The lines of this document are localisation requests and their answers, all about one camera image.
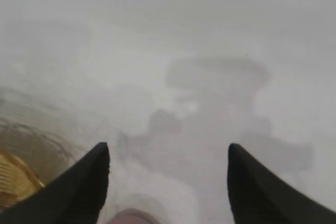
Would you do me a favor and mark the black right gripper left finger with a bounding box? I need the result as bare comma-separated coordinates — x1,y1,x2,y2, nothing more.
0,142,110,224

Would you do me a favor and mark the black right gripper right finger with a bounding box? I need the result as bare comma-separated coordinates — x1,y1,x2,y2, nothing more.
227,143,336,224

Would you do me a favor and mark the yellow woven plastic basket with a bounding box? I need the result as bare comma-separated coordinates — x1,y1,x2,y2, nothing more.
0,147,46,209

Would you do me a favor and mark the pink round bun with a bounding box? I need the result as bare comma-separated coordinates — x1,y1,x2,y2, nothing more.
107,207,161,224

